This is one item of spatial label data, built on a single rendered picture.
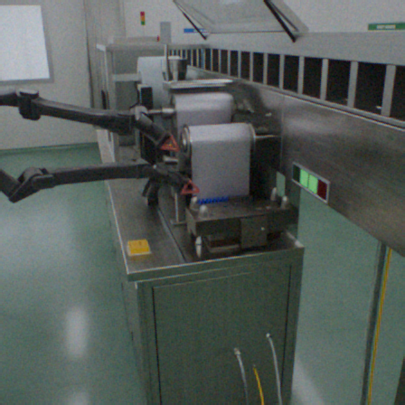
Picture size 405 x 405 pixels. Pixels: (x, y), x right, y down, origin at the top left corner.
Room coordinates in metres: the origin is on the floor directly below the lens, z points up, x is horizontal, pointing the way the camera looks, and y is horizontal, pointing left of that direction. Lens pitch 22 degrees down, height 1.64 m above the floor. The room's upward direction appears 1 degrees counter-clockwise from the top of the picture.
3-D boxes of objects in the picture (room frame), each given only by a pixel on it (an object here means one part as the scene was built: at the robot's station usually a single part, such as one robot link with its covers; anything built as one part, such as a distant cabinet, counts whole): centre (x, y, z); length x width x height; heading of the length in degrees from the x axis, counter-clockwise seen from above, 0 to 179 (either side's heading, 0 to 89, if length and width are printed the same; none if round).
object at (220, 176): (1.64, -0.06, 1.11); 0.23 x 0.01 x 0.18; 105
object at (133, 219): (2.58, 0.28, 0.88); 2.52 x 0.66 x 0.04; 15
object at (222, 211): (1.54, -0.14, 1.00); 0.40 x 0.16 x 0.06; 105
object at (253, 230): (1.45, -0.18, 0.96); 0.10 x 0.03 x 0.11; 105
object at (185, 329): (2.59, 0.26, 0.43); 2.52 x 0.64 x 0.86; 15
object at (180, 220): (1.69, 0.12, 1.05); 0.06 x 0.05 x 0.31; 105
